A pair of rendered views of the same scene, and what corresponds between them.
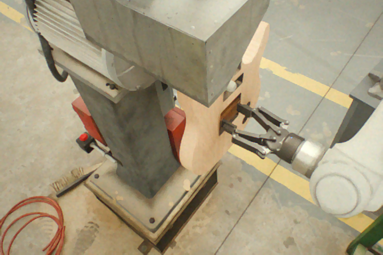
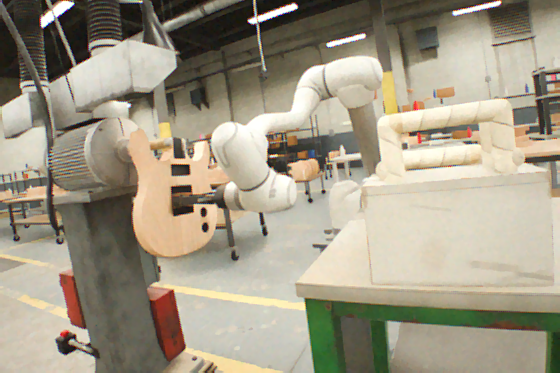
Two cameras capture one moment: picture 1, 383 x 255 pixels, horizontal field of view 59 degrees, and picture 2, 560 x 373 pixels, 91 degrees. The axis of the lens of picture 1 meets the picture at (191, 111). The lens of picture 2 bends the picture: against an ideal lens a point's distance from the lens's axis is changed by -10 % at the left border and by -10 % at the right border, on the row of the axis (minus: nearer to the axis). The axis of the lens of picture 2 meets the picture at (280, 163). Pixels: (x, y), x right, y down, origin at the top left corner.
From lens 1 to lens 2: 0.84 m
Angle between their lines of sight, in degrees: 52
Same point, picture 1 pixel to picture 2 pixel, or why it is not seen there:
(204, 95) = (130, 81)
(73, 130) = not seen: outside the picture
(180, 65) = (119, 69)
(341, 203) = (225, 132)
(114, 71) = (90, 149)
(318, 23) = not seen: hidden behind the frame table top
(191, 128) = (142, 185)
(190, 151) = (140, 205)
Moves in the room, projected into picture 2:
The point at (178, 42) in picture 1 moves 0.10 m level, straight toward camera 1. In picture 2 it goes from (118, 52) to (110, 38)
